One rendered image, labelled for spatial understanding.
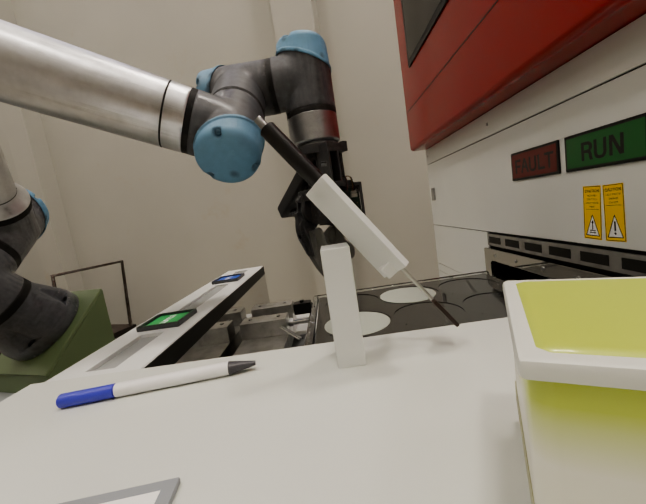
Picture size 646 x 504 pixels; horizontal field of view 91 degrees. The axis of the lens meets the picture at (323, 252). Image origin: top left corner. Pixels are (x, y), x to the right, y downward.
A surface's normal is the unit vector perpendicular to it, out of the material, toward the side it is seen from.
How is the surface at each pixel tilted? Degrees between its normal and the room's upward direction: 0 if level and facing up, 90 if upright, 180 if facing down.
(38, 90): 127
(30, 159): 90
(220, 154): 132
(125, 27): 90
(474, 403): 0
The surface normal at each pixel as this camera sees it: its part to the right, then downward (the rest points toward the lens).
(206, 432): -0.15, -0.98
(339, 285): -0.02, 0.13
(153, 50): -0.28, 0.16
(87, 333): 0.94, -0.11
